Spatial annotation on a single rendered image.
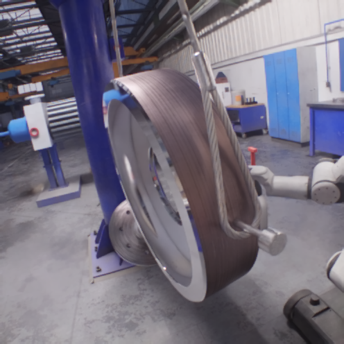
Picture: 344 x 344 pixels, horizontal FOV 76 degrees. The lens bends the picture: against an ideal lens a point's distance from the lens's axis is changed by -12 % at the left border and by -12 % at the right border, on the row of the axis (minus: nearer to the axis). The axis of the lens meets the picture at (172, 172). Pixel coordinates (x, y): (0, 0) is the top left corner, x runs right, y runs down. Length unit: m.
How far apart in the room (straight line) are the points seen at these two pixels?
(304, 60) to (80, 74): 3.91
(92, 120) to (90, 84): 0.25
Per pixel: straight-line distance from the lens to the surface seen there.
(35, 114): 3.85
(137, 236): 0.68
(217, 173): 0.23
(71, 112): 3.83
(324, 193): 0.73
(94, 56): 1.85
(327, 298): 1.51
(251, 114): 5.96
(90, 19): 1.92
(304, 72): 4.86
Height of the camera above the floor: 1.24
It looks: 18 degrees down
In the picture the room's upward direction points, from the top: 9 degrees counter-clockwise
